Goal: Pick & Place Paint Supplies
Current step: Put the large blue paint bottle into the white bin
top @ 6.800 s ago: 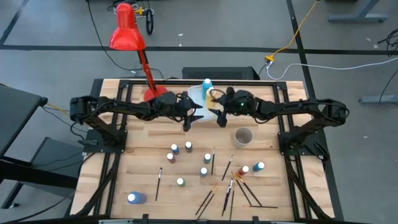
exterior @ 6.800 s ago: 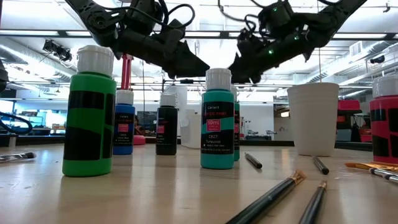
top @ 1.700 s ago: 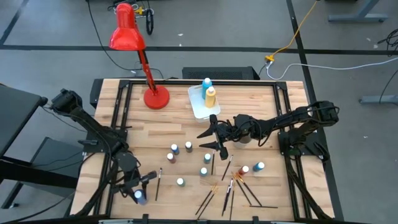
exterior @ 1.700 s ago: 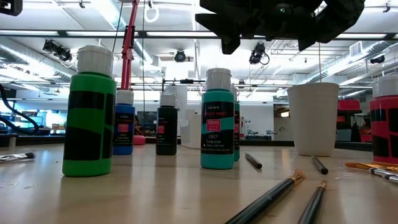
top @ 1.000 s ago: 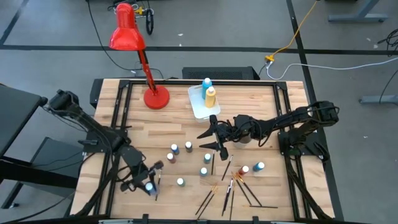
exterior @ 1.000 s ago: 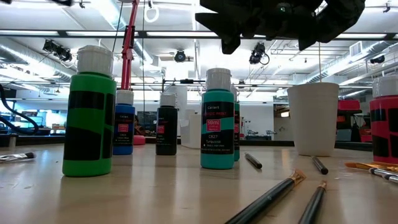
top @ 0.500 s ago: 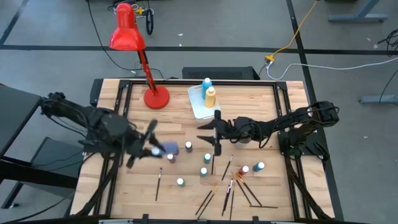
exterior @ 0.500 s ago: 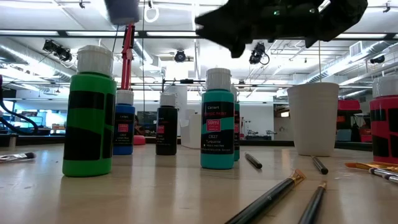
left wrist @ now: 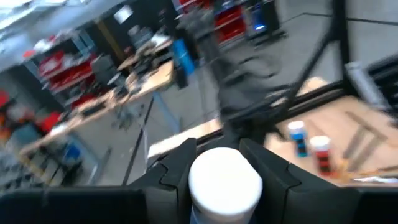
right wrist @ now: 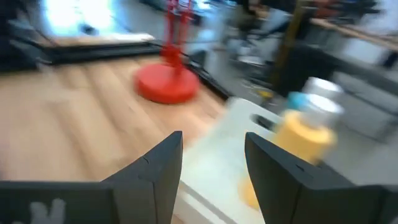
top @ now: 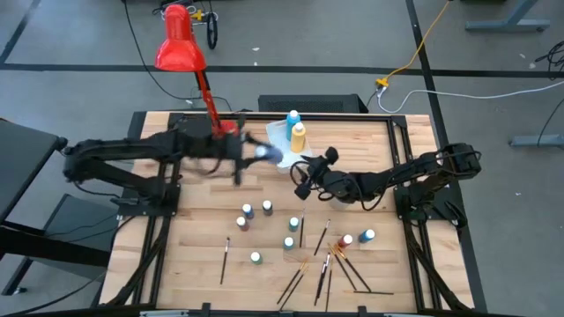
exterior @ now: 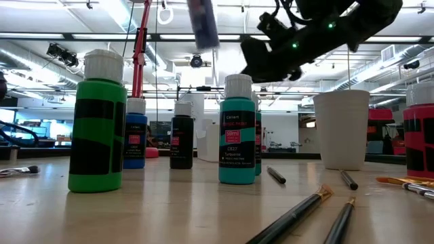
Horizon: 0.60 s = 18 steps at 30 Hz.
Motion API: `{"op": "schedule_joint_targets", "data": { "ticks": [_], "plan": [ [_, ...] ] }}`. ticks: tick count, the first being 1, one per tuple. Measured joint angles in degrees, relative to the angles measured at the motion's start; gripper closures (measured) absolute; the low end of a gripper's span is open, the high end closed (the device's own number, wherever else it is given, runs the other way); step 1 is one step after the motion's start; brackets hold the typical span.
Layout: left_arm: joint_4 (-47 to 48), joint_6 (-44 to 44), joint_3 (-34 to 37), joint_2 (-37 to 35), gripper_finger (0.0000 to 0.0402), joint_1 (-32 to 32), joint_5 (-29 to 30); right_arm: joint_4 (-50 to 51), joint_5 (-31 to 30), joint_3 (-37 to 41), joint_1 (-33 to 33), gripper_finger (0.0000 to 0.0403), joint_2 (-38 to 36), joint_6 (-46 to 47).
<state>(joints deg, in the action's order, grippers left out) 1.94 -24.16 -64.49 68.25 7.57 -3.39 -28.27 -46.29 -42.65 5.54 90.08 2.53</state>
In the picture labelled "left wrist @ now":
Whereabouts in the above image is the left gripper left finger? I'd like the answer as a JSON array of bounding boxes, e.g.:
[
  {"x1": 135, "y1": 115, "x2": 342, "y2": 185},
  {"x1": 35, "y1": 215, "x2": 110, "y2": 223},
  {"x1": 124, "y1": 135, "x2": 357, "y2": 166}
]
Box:
[{"x1": 129, "y1": 138, "x2": 197, "y2": 224}]

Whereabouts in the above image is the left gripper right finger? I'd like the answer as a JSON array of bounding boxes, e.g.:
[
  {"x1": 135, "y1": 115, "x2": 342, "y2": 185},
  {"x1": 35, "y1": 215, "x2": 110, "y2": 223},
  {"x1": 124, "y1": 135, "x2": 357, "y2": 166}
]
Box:
[{"x1": 239, "y1": 138, "x2": 362, "y2": 224}]

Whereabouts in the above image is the small red paint bottle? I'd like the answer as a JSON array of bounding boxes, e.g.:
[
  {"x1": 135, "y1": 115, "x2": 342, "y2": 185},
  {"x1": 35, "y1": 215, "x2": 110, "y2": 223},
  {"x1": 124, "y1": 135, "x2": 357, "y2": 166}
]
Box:
[{"x1": 309, "y1": 135, "x2": 333, "y2": 177}]

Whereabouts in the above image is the small blue paint bottle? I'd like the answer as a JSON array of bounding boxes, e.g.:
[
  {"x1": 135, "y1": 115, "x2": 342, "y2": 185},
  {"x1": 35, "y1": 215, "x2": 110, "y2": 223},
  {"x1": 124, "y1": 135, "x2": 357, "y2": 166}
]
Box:
[{"x1": 286, "y1": 120, "x2": 309, "y2": 159}]

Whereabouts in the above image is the large blue paint bottle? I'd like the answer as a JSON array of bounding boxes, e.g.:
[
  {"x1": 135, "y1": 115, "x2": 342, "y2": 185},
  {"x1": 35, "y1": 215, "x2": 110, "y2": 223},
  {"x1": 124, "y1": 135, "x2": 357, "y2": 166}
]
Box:
[{"x1": 188, "y1": 147, "x2": 264, "y2": 224}]

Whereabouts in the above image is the long wooden workbench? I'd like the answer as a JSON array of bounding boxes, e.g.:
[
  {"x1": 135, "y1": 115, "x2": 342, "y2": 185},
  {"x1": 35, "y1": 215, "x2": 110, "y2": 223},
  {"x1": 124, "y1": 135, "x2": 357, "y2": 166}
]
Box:
[{"x1": 18, "y1": 60, "x2": 175, "y2": 156}]

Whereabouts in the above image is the blue barrel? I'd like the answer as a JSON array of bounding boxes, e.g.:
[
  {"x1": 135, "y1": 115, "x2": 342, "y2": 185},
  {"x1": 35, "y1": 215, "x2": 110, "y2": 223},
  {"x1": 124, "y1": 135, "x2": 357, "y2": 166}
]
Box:
[{"x1": 171, "y1": 39, "x2": 196, "y2": 77}]

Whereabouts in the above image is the grey office chair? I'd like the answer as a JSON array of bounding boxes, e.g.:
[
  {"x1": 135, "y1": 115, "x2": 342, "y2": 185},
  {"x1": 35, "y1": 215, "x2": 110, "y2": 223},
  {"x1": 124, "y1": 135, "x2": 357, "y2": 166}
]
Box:
[{"x1": 90, "y1": 54, "x2": 125, "y2": 86}]

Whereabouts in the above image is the shelf with red bins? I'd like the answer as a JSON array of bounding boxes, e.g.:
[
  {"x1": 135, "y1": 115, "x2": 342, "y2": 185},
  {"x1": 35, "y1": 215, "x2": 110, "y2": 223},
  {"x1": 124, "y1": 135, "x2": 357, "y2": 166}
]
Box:
[{"x1": 37, "y1": 49, "x2": 97, "y2": 94}]

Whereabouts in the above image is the red parts shelf unit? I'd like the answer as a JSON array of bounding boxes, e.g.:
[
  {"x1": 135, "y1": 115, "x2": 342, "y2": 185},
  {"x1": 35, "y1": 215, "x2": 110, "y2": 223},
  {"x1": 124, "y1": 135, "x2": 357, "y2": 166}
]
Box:
[{"x1": 214, "y1": 4, "x2": 248, "y2": 43}]

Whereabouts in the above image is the silver aluminium rail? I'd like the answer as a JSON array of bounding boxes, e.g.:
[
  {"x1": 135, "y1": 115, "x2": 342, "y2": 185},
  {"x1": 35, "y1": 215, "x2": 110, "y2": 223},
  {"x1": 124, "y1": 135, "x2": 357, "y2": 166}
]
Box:
[{"x1": 344, "y1": 60, "x2": 388, "y2": 110}]

